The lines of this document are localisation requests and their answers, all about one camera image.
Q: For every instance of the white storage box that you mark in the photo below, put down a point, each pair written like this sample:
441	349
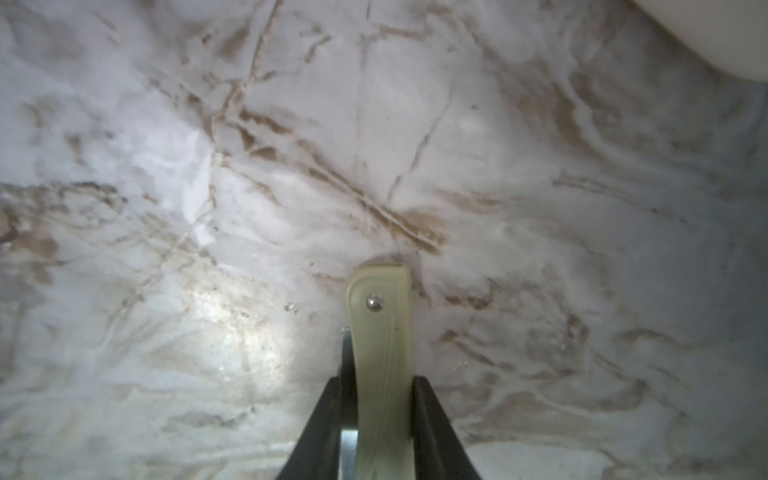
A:
731	35

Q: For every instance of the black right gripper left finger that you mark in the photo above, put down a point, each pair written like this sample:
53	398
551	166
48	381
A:
316	455

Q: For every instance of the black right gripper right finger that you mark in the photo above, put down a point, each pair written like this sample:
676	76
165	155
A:
438	453

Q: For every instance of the green knife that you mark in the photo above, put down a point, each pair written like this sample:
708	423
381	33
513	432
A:
376	375

